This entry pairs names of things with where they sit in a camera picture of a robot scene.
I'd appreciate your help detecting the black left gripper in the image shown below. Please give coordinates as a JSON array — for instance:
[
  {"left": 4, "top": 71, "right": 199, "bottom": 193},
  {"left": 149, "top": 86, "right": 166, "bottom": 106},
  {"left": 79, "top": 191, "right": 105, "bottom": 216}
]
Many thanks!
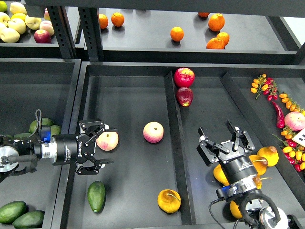
[{"left": 51, "top": 120, "right": 118, "bottom": 175}]

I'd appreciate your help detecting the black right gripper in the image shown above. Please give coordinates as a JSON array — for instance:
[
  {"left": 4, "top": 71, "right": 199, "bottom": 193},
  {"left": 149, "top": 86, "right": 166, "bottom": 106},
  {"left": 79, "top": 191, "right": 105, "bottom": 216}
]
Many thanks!
[{"left": 196, "top": 120, "right": 258, "bottom": 184}]

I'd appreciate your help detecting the dark green avocado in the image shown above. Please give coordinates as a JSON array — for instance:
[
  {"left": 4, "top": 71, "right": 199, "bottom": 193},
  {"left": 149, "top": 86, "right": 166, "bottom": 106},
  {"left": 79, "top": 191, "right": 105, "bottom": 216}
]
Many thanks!
[{"left": 87, "top": 181, "right": 106, "bottom": 213}]

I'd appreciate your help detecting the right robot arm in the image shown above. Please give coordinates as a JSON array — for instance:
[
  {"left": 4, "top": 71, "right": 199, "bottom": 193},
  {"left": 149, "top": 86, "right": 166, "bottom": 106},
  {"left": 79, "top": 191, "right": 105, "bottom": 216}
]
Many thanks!
[{"left": 197, "top": 122, "right": 302, "bottom": 229}]

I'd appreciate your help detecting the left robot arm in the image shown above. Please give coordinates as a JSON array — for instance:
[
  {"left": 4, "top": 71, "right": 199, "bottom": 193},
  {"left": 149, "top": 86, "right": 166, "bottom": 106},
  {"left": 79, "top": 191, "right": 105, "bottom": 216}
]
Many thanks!
[{"left": 0, "top": 109, "right": 118, "bottom": 181}]

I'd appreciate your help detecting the yellow pear with stem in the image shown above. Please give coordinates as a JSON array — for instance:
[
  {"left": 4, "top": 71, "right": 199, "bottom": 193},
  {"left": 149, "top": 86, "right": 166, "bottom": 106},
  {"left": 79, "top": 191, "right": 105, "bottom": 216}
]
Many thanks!
[{"left": 249, "top": 155, "right": 268, "bottom": 176}]

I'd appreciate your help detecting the green avocado right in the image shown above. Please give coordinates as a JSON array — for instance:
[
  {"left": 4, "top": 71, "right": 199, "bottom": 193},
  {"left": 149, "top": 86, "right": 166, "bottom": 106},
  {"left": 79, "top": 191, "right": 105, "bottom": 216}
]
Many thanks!
[{"left": 51, "top": 125, "right": 61, "bottom": 136}]

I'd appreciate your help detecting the green avocado top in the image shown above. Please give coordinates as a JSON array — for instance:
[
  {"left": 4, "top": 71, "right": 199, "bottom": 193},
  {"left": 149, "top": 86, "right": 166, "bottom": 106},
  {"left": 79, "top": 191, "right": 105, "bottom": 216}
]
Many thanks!
[{"left": 29, "top": 118, "right": 54, "bottom": 134}]

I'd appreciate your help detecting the yellow pear bottom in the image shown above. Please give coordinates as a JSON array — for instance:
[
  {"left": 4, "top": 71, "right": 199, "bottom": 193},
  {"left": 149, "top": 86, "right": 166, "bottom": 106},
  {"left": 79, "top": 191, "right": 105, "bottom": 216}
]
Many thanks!
[{"left": 230, "top": 201, "right": 243, "bottom": 219}]

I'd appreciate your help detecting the dark avocado middle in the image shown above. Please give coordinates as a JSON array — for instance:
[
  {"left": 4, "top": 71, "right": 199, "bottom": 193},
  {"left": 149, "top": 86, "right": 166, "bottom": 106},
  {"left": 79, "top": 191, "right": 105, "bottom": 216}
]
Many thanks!
[{"left": 13, "top": 133, "right": 36, "bottom": 140}]

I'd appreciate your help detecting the green avocado bottom left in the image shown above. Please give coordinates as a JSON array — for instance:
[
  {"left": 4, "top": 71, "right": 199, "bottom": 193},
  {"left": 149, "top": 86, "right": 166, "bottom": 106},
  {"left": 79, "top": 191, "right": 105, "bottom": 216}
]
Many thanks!
[{"left": 0, "top": 201, "right": 27, "bottom": 224}]

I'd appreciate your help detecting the pink apple left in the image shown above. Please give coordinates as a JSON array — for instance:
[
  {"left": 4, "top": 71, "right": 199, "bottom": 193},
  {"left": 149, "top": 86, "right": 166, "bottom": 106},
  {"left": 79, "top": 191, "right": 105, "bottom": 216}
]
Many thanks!
[{"left": 96, "top": 132, "right": 119, "bottom": 151}]

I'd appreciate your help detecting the pink apple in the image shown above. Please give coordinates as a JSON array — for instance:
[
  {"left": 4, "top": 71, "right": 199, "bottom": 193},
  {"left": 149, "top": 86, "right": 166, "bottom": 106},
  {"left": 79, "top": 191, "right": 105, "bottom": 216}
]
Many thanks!
[
  {"left": 143, "top": 121, "right": 164, "bottom": 143},
  {"left": 96, "top": 132, "right": 119, "bottom": 151}
]

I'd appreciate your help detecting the pink apple centre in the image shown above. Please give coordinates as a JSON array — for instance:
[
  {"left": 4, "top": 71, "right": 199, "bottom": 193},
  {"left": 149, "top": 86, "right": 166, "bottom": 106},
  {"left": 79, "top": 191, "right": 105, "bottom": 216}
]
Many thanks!
[{"left": 143, "top": 121, "right": 164, "bottom": 143}]

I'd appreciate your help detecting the red chili pepper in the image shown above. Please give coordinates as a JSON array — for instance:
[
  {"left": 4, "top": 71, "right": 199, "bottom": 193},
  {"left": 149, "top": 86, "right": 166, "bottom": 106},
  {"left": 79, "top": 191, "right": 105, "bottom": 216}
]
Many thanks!
[{"left": 272, "top": 101, "right": 285, "bottom": 129}]

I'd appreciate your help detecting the dark red apple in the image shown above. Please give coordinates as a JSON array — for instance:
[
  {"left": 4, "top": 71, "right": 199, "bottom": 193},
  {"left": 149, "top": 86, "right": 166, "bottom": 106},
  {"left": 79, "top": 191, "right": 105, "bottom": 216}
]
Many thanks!
[{"left": 176, "top": 87, "right": 193, "bottom": 107}]

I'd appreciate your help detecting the cherry tomato bunch lower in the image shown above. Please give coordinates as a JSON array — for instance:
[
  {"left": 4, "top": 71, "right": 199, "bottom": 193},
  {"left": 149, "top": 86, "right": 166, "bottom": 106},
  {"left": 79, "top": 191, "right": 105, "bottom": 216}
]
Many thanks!
[{"left": 274, "top": 126, "right": 305, "bottom": 172}]

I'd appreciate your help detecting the black centre tray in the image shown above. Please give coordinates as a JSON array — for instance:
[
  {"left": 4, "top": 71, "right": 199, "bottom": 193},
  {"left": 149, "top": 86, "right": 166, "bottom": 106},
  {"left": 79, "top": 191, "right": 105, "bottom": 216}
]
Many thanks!
[{"left": 60, "top": 63, "right": 305, "bottom": 229}]

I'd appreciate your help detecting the black tray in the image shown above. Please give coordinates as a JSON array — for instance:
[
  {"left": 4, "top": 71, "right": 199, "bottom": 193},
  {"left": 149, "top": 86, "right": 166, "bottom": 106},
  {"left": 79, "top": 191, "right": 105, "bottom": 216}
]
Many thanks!
[
  {"left": 0, "top": 58, "right": 81, "bottom": 229},
  {"left": 60, "top": 63, "right": 305, "bottom": 229}
]

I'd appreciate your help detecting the cherry tomato bunch top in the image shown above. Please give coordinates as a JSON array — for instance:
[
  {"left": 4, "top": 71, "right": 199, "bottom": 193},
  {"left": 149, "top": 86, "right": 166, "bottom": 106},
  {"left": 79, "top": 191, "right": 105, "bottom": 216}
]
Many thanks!
[{"left": 250, "top": 74, "right": 278, "bottom": 101}]

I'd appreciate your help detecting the pink apple right edge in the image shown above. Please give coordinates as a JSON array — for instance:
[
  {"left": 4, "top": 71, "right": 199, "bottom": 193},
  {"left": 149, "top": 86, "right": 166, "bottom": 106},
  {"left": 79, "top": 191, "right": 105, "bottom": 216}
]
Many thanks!
[{"left": 284, "top": 112, "right": 305, "bottom": 131}]

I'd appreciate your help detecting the white label card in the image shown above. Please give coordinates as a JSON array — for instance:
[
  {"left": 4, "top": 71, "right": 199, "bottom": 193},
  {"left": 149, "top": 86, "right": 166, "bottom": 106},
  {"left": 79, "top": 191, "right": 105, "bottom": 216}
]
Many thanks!
[{"left": 292, "top": 129, "right": 305, "bottom": 147}]

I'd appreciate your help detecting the orange cherry tomato bunch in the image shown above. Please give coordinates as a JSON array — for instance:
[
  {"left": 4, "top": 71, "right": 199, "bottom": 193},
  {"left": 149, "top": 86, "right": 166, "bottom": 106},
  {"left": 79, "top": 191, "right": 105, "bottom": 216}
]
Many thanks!
[{"left": 279, "top": 93, "right": 305, "bottom": 115}]

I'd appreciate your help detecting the black left tray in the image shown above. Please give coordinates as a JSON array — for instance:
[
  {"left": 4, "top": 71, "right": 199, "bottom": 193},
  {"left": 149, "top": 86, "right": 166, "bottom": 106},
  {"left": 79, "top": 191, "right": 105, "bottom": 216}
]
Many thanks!
[{"left": 0, "top": 58, "right": 81, "bottom": 229}]

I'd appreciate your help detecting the orange front right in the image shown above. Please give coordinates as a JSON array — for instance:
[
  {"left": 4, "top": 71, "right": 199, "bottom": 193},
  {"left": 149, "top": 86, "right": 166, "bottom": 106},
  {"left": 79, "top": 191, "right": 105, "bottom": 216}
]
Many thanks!
[{"left": 206, "top": 37, "right": 225, "bottom": 49}]

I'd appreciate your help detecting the orange behind front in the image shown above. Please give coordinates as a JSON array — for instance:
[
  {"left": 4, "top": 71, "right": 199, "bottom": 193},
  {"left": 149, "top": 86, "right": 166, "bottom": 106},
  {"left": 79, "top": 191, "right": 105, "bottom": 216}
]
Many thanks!
[{"left": 217, "top": 32, "right": 230, "bottom": 46}]

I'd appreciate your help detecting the black upper right shelf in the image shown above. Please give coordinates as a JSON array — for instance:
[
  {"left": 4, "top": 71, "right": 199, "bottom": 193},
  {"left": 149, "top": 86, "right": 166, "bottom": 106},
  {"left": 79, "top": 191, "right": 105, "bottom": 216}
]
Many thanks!
[{"left": 83, "top": 7, "right": 303, "bottom": 65}]

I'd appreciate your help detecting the red apple on shelf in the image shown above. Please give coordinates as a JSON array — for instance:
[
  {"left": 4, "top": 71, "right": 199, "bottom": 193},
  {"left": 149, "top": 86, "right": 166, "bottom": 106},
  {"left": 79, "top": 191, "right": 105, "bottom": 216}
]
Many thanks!
[{"left": 34, "top": 29, "right": 51, "bottom": 43}]

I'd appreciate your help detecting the orange far left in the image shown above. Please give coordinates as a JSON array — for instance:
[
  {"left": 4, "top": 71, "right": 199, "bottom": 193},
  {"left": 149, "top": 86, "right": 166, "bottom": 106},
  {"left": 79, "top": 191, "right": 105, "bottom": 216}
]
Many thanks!
[{"left": 99, "top": 14, "right": 109, "bottom": 30}]

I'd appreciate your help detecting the pale peach on shelf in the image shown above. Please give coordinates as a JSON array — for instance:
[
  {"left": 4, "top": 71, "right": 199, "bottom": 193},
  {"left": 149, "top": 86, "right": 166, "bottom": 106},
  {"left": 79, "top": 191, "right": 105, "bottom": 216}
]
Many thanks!
[{"left": 40, "top": 20, "right": 55, "bottom": 36}]

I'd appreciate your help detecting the black perforated post left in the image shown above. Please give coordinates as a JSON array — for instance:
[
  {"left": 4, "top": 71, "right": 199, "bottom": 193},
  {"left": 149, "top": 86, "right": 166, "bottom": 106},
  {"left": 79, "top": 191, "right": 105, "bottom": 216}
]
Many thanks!
[{"left": 47, "top": 6, "right": 77, "bottom": 59}]

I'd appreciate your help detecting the black perforated post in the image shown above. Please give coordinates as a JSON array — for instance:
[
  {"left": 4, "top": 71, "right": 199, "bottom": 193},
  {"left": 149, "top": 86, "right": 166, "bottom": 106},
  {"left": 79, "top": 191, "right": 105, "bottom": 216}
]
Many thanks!
[
  {"left": 78, "top": 7, "right": 104, "bottom": 62},
  {"left": 47, "top": 6, "right": 77, "bottom": 59}
]

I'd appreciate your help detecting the black perforated post right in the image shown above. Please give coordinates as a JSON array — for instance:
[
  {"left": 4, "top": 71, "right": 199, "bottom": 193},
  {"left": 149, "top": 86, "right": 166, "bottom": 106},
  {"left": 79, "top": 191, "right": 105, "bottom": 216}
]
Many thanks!
[{"left": 78, "top": 7, "right": 104, "bottom": 62}]

